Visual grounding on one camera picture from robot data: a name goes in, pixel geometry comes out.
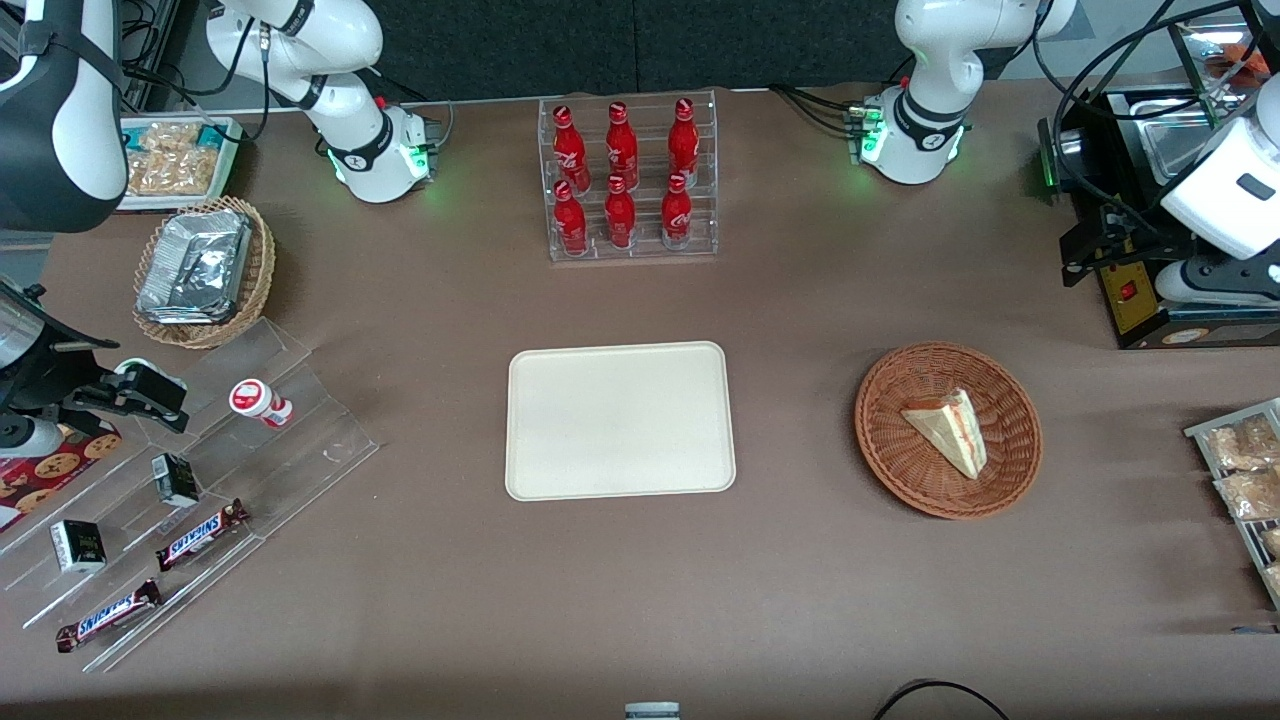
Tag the clear acrylic stepped shelf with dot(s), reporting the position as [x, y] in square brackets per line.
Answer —
[300, 460]

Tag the cream plastic tray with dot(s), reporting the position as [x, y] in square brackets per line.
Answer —
[620, 420]

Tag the Snickers chocolate bar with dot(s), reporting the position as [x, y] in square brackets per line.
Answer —
[200, 535]
[108, 615]

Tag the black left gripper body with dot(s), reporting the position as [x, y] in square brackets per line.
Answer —
[1135, 233]

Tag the round brown wicker basket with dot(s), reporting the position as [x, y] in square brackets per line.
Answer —
[890, 450]

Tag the small black carton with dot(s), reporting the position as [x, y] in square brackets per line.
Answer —
[175, 480]
[78, 546]

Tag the clear acrylic bottle rack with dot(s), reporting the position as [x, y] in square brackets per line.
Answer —
[630, 250]

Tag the red lidded yogurt cup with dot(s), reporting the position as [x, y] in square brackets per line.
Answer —
[255, 400]

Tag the triangular sandwich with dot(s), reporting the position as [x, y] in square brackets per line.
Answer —
[950, 430]

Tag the grey snack tray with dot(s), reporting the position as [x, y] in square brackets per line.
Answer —
[1200, 440]

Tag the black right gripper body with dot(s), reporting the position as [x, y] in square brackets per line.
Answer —
[48, 378]

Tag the small grey object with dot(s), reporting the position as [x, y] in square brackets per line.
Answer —
[652, 711]

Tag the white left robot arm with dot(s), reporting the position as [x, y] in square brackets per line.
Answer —
[920, 115]

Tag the red cola bottle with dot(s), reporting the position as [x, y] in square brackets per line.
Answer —
[568, 150]
[677, 215]
[684, 140]
[622, 145]
[570, 222]
[620, 218]

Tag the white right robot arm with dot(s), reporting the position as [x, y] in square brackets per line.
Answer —
[355, 125]

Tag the white snack tray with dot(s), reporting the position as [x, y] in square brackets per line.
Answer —
[228, 170]

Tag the tan wicker basket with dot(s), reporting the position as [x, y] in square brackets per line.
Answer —
[255, 290]

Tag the red plaid cookie box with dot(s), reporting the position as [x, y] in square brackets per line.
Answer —
[50, 475]

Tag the clear bag of snacks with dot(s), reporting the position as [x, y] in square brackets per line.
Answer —
[1272, 542]
[1274, 578]
[175, 172]
[1245, 445]
[170, 137]
[1250, 495]

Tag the stack of foil trays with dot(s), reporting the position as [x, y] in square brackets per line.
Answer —
[195, 265]

